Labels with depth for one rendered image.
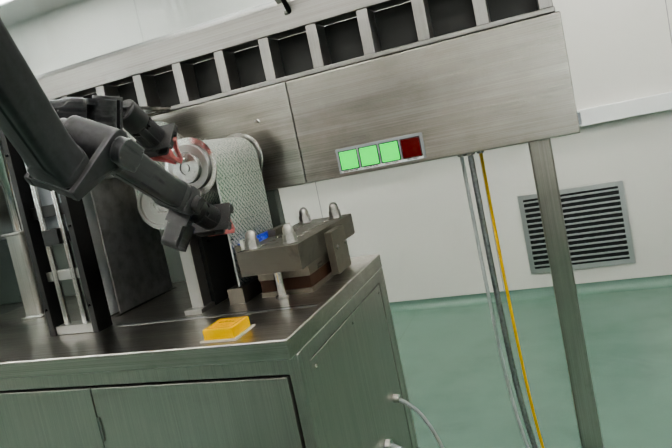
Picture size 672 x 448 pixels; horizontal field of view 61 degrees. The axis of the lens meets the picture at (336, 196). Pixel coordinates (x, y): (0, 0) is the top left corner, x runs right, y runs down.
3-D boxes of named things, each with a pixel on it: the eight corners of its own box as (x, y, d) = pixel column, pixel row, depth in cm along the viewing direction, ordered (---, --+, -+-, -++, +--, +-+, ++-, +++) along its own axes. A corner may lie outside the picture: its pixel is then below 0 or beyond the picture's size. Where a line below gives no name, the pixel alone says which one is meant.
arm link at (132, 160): (129, 129, 81) (61, 108, 83) (113, 166, 80) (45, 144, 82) (211, 196, 123) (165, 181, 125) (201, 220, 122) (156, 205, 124)
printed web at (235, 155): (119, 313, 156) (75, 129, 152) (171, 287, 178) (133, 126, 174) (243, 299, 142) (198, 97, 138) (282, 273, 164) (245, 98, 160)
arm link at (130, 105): (123, 118, 118) (135, 96, 121) (100, 117, 121) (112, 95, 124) (144, 137, 124) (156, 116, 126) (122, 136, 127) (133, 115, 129)
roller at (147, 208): (142, 231, 148) (132, 185, 147) (197, 213, 172) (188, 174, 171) (181, 224, 144) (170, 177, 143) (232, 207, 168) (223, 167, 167)
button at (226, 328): (204, 342, 114) (201, 330, 114) (222, 329, 121) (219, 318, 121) (234, 339, 112) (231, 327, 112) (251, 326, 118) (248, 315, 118)
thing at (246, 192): (231, 253, 141) (215, 180, 140) (272, 234, 163) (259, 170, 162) (233, 253, 141) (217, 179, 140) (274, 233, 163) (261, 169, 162)
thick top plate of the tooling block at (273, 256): (241, 277, 136) (236, 252, 136) (305, 240, 173) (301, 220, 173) (302, 269, 131) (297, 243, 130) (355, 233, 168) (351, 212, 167)
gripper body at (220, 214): (232, 230, 133) (214, 220, 127) (195, 236, 137) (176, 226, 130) (234, 204, 136) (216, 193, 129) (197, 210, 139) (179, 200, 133)
